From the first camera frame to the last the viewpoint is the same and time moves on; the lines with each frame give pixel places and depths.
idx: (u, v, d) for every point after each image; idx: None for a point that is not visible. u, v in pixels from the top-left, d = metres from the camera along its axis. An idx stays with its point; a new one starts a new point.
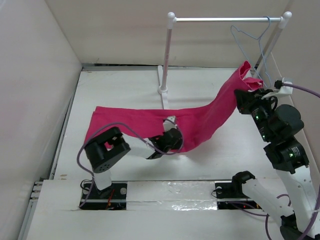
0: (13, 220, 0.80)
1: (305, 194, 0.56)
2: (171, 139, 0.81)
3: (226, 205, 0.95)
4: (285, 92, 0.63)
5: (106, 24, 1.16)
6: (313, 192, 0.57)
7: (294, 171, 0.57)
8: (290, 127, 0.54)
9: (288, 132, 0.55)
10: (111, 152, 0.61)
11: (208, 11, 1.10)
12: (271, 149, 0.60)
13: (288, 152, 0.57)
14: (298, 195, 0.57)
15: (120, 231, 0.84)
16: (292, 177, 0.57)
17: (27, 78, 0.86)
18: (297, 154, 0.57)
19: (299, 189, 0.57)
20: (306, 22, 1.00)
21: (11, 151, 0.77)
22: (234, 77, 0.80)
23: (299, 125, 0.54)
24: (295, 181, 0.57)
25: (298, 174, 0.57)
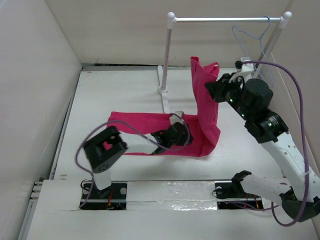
0: (13, 220, 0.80)
1: (292, 159, 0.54)
2: (175, 133, 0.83)
3: (226, 205, 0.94)
4: (248, 68, 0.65)
5: (106, 24, 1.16)
6: (299, 156, 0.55)
7: (276, 139, 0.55)
8: (261, 97, 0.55)
9: (260, 102, 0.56)
10: (107, 153, 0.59)
11: (208, 11, 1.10)
12: (250, 125, 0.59)
13: (266, 123, 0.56)
14: (287, 163, 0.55)
15: (120, 232, 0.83)
16: (276, 147, 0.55)
17: (27, 78, 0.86)
18: (276, 124, 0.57)
19: (285, 157, 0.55)
20: (305, 21, 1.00)
21: (11, 150, 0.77)
22: (201, 74, 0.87)
23: (269, 92, 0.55)
24: (280, 148, 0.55)
25: (281, 142, 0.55)
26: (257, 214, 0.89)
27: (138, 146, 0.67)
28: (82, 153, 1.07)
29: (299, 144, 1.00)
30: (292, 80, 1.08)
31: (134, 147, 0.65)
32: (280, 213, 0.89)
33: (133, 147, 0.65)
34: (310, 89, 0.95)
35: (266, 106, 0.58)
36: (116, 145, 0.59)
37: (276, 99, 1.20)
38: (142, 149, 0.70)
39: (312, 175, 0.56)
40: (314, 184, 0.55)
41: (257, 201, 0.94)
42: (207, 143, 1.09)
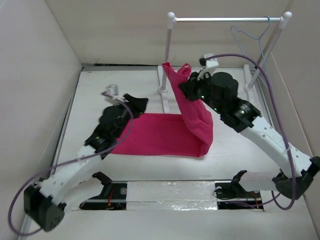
0: (13, 220, 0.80)
1: (272, 139, 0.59)
2: (110, 124, 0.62)
3: (226, 205, 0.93)
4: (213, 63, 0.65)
5: (106, 25, 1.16)
6: (277, 135, 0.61)
7: (252, 124, 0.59)
8: (227, 88, 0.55)
9: (229, 94, 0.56)
10: (43, 216, 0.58)
11: (207, 11, 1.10)
12: (225, 117, 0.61)
13: (239, 112, 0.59)
14: (268, 143, 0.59)
15: (120, 231, 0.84)
16: (255, 131, 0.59)
17: (27, 78, 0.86)
18: (248, 110, 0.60)
19: (264, 139, 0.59)
20: (305, 22, 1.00)
21: (11, 151, 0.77)
22: (173, 77, 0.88)
23: (234, 84, 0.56)
24: (257, 132, 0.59)
25: (258, 126, 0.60)
26: (257, 214, 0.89)
27: (69, 181, 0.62)
28: None
29: (299, 144, 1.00)
30: (292, 80, 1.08)
31: (62, 188, 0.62)
32: (280, 213, 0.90)
33: (63, 188, 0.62)
34: (310, 90, 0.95)
35: (235, 96, 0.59)
36: (41, 207, 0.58)
37: (276, 99, 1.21)
38: (82, 172, 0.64)
39: (293, 150, 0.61)
40: (297, 158, 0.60)
41: (257, 201, 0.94)
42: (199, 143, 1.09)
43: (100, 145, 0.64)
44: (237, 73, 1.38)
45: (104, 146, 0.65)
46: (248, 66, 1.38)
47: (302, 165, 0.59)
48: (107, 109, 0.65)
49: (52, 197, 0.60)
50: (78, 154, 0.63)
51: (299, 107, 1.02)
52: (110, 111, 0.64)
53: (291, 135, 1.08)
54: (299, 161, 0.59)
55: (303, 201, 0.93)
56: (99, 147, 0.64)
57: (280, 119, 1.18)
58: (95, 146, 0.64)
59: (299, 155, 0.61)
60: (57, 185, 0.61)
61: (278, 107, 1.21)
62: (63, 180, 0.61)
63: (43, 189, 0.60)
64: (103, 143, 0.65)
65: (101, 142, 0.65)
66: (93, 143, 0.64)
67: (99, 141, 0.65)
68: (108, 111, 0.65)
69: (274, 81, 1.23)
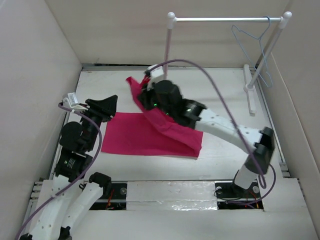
0: (13, 220, 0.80)
1: (221, 125, 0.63)
2: (75, 146, 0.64)
3: (226, 205, 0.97)
4: (156, 73, 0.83)
5: (106, 24, 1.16)
6: (225, 120, 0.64)
7: (199, 117, 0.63)
8: (170, 93, 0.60)
9: (173, 96, 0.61)
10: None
11: (207, 11, 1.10)
12: (178, 118, 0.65)
13: (186, 112, 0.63)
14: (219, 130, 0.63)
15: (119, 231, 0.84)
16: (204, 122, 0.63)
17: (26, 77, 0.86)
18: (194, 107, 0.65)
19: (214, 126, 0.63)
20: (305, 21, 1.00)
21: (11, 150, 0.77)
22: (133, 91, 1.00)
23: (170, 88, 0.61)
24: (206, 123, 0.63)
25: (205, 117, 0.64)
26: (257, 214, 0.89)
27: (57, 220, 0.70)
28: None
29: (299, 144, 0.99)
30: (292, 80, 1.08)
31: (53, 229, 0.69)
32: (281, 213, 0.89)
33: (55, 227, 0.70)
34: (311, 89, 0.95)
35: (180, 97, 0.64)
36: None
37: (277, 99, 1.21)
38: (65, 206, 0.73)
39: (244, 128, 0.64)
40: (248, 133, 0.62)
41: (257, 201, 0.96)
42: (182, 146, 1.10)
43: (70, 169, 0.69)
44: (237, 73, 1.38)
45: (75, 167, 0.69)
46: (248, 66, 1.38)
47: (254, 138, 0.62)
48: (67, 127, 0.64)
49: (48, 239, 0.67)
50: (54, 188, 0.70)
51: (299, 107, 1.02)
52: (69, 131, 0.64)
53: (291, 135, 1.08)
54: (250, 136, 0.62)
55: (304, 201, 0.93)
56: (70, 171, 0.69)
57: (280, 119, 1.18)
58: (66, 169, 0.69)
59: (249, 130, 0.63)
60: (44, 228, 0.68)
61: (278, 107, 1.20)
62: (47, 221, 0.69)
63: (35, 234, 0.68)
64: (73, 167, 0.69)
65: (72, 165, 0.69)
66: (63, 168, 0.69)
67: (69, 165, 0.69)
68: (67, 130, 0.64)
69: (274, 81, 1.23)
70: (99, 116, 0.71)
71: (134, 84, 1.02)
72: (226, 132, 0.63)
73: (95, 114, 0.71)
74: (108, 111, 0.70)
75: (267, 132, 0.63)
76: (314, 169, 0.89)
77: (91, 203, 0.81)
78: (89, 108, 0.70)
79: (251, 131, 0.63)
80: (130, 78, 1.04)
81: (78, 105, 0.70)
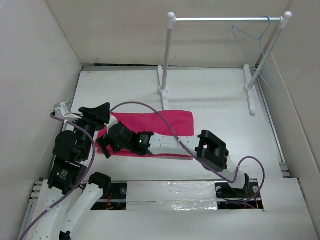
0: (13, 220, 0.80)
1: (167, 143, 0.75)
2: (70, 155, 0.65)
3: (226, 205, 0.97)
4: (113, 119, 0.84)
5: (106, 24, 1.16)
6: (169, 137, 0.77)
7: (148, 144, 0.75)
8: (119, 135, 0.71)
9: (123, 136, 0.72)
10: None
11: (207, 11, 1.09)
12: (136, 149, 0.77)
13: (139, 143, 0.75)
14: (167, 148, 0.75)
15: (119, 231, 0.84)
16: (154, 147, 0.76)
17: (27, 78, 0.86)
18: (145, 139, 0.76)
19: (163, 146, 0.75)
20: (306, 21, 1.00)
21: (11, 151, 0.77)
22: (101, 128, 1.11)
23: (122, 127, 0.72)
24: (155, 147, 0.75)
25: (154, 143, 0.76)
26: (257, 214, 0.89)
27: (54, 230, 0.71)
28: None
29: (299, 144, 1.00)
30: (292, 80, 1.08)
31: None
32: (280, 213, 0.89)
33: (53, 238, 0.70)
34: (311, 90, 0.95)
35: (128, 134, 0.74)
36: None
37: (277, 99, 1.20)
38: (61, 217, 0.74)
39: (185, 139, 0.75)
40: (188, 142, 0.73)
41: (257, 201, 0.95)
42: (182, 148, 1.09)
43: (63, 180, 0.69)
44: (237, 73, 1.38)
45: (68, 178, 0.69)
46: (248, 66, 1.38)
47: (195, 143, 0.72)
48: (58, 137, 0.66)
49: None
50: (48, 201, 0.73)
51: (299, 107, 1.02)
52: (61, 140, 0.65)
53: (290, 135, 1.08)
54: (190, 144, 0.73)
55: (304, 201, 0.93)
56: (63, 182, 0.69)
57: (280, 119, 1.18)
58: (60, 181, 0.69)
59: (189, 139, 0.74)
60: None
61: (278, 108, 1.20)
62: (45, 232, 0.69)
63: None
64: (66, 178, 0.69)
65: (64, 177, 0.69)
66: (56, 180, 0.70)
67: (62, 177, 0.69)
68: (60, 139, 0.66)
69: (274, 81, 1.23)
70: (93, 123, 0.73)
71: None
72: (174, 148, 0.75)
73: (88, 122, 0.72)
74: (101, 118, 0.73)
75: (204, 134, 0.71)
76: (314, 169, 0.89)
77: (91, 203, 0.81)
78: (82, 116, 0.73)
79: (191, 140, 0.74)
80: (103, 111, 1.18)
81: (71, 114, 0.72)
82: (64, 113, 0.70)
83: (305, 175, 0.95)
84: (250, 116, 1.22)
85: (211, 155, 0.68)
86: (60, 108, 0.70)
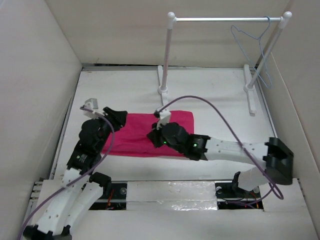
0: (13, 220, 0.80)
1: (228, 150, 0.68)
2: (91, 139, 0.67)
3: (226, 205, 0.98)
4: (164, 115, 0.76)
5: (106, 24, 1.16)
6: (230, 143, 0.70)
7: (205, 148, 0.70)
8: (176, 134, 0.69)
9: (179, 136, 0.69)
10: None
11: (207, 11, 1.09)
12: (190, 153, 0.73)
13: (194, 146, 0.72)
14: (229, 155, 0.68)
15: (119, 231, 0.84)
16: (211, 152, 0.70)
17: (27, 78, 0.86)
18: (199, 141, 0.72)
19: (222, 153, 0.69)
20: (306, 21, 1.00)
21: (11, 151, 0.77)
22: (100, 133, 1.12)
23: (177, 129, 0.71)
24: (213, 152, 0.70)
25: (211, 146, 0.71)
26: (257, 214, 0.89)
27: (65, 210, 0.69)
28: None
29: (299, 144, 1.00)
30: (292, 80, 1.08)
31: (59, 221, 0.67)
32: (280, 213, 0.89)
33: (61, 220, 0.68)
34: (311, 90, 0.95)
35: (185, 135, 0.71)
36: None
37: (277, 99, 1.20)
38: (73, 198, 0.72)
39: (249, 145, 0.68)
40: (253, 149, 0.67)
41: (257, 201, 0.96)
42: None
43: (82, 163, 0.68)
44: (237, 73, 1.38)
45: (86, 162, 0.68)
46: (248, 66, 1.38)
47: (261, 152, 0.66)
48: (87, 123, 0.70)
49: (53, 230, 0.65)
50: (64, 181, 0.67)
51: (299, 107, 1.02)
52: (91, 124, 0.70)
53: (290, 135, 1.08)
54: (256, 151, 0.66)
55: (304, 201, 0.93)
56: (82, 165, 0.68)
57: (280, 119, 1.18)
58: (78, 165, 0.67)
59: (253, 144, 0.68)
60: (52, 218, 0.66)
61: (278, 107, 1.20)
62: (55, 211, 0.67)
63: (40, 225, 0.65)
64: (85, 161, 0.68)
65: (84, 160, 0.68)
66: (75, 162, 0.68)
67: (81, 160, 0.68)
68: (88, 124, 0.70)
69: (274, 81, 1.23)
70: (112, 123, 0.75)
71: None
72: (234, 155, 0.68)
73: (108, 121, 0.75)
74: (120, 120, 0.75)
75: (272, 142, 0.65)
76: (314, 169, 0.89)
77: (91, 203, 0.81)
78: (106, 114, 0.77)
79: (256, 146, 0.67)
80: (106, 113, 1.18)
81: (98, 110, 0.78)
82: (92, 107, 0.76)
83: (305, 175, 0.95)
84: (250, 116, 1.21)
85: (281, 167, 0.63)
86: (89, 102, 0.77)
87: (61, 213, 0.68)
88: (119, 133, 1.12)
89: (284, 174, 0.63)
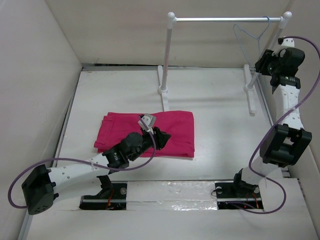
0: (13, 220, 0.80)
1: (287, 99, 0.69)
2: (128, 149, 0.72)
3: (226, 205, 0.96)
4: (288, 43, 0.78)
5: (106, 24, 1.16)
6: (295, 101, 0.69)
7: (284, 83, 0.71)
8: (290, 52, 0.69)
9: (288, 57, 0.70)
10: (37, 195, 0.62)
11: (207, 11, 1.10)
12: (272, 78, 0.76)
13: (283, 76, 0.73)
14: (282, 101, 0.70)
15: (118, 231, 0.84)
16: (281, 88, 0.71)
17: (27, 78, 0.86)
18: (293, 81, 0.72)
19: (284, 97, 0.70)
20: (306, 22, 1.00)
21: (11, 150, 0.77)
22: (100, 134, 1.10)
23: (299, 55, 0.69)
24: (282, 89, 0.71)
25: (287, 88, 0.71)
26: (257, 214, 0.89)
27: (76, 178, 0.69)
28: (82, 153, 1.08)
29: None
30: None
31: (65, 183, 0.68)
32: (280, 214, 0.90)
33: (68, 183, 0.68)
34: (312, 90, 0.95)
35: (293, 66, 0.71)
36: (42, 188, 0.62)
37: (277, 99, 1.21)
38: (89, 175, 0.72)
39: (295, 115, 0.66)
40: (292, 117, 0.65)
41: (257, 201, 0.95)
42: (186, 146, 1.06)
43: (114, 161, 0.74)
44: (237, 73, 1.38)
45: (118, 163, 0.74)
46: (248, 66, 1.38)
47: (291, 124, 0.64)
48: (134, 134, 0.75)
49: (56, 184, 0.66)
50: (93, 159, 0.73)
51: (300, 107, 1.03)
52: (135, 137, 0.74)
53: None
54: (291, 119, 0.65)
55: (304, 201, 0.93)
56: (112, 163, 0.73)
57: None
58: (110, 159, 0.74)
59: (296, 119, 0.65)
60: (63, 176, 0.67)
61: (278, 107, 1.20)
62: (71, 173, 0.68)
63: (52, 172, 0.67)
64: (118, 159, 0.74)
65: (116, 159, 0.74)
66: (110, 156, 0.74)
67: (115, 157, 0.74)
68: (134, 136, 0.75)
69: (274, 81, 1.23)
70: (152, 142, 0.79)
71: (110, 119, 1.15)
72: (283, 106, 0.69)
73: (149, 141, 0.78)
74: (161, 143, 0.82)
75: (305, 135, 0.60)
76: None
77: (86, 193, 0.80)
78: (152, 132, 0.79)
79: (296, 120, 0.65)
80: (109, 112, 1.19)
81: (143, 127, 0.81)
82: (148, 124, 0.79)
83: (307, 175, 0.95)
84: (250, 116, 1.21)
85: (278, 140, 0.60)
86: (148, 115, 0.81)
87: (72, 179, 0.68)
88: (118, 133, 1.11)
89: (272, 146, 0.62)
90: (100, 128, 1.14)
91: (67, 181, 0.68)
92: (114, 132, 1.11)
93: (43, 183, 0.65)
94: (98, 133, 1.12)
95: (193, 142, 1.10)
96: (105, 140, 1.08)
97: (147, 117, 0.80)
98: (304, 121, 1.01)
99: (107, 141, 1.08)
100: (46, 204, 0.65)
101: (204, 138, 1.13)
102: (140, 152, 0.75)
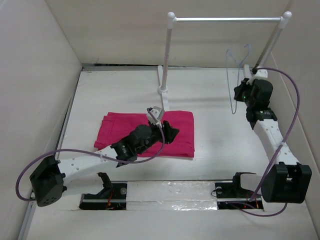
0: (13, 220, 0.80)
1: (271, 134, 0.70)
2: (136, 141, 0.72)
3: (226, 205, 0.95)
4: (261, 74, 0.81)
5: (106, 25, 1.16)
6: (279, 135, 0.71)
7: (261, 118, 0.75)
8: (260, 88, 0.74)
9: (259, 92, 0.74)
10: (47, 185, 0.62)
11: (207, 11, 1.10)
12: (249, 112, 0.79)
13: (258, 111, 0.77)
14: (267, 137, 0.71)
15: (118, 231, 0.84)
16: (261, 124, 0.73)
17: (27, 78, 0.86)
18: (268, 114, 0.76)
19: (267, 132, 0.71)
20: (306, 22, 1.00)
21: (11, 151, 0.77)
22: (100, 133, 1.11)
23: (269, 89, 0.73)
24: (263, 125, 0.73)
25: (266, 122, 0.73)
26: (257, 214, 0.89)
27: (84, 170, 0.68)
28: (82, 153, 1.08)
29: (300, 144, 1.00)
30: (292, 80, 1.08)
31: (74, 174, 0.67)
32: (280, 214, 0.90)
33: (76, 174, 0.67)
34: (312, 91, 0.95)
35: (265, 100, 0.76)
36: (52, 178, 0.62)
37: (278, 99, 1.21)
38: (98, 168, 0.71)
39: (285, 149, 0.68)
40: (284, 153, 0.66)
41: (257, 201, 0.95)
42: (187, 146, 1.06)
43: (122, 154, 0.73)
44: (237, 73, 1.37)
45: (126, 155, 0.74)
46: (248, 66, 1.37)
47: (287, 161, 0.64)
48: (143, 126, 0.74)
49: (65, 175, 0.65)
50: (101, 152, 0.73)
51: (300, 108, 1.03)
52: (144, 130, 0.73)
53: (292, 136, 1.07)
54: (285, 156, 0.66)
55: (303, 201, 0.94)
56: (120, 155, 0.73)
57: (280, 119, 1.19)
58: (119, 151, 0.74)
59: (288, 153, 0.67)
60: (72, 167, 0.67)
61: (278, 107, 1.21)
62: (80, 165, 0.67)
63: (61, 164, 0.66)
64: (126, 153, 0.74)
65: (125, 152, 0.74)
66: (118, 148, 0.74)
67: (123, 150, 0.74)
68: (142, 128, 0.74)
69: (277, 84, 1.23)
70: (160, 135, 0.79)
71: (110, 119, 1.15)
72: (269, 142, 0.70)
73: (156, 134, 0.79)
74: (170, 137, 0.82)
75: (304, 170, 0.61)
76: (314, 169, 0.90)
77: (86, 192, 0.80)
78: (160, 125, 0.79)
79: (289, 154, 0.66)
80: (109, 112, 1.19)
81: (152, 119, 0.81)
82: (157, 117, 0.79)
83: None
84: None
85: (281, 180, 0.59)
86: (156, 108, 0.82)
87: (81, 171, 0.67)
88: (118, 133, 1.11)
89: (277, 188, 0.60)
90: (100, 128, 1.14)
91: (77, 173, 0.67)
92: (114, 132, 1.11)
93: (52, 174, 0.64)
94: (98, 133, 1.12)
95: (193, 142, 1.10)
96: (105, 140, 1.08)
97: (156, 110, 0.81)
98: (304, 122, 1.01)
99: (107, 141, 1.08)
100: (54, 196, 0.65)
101: (204, 138, 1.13)
102: (148, 143, 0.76)
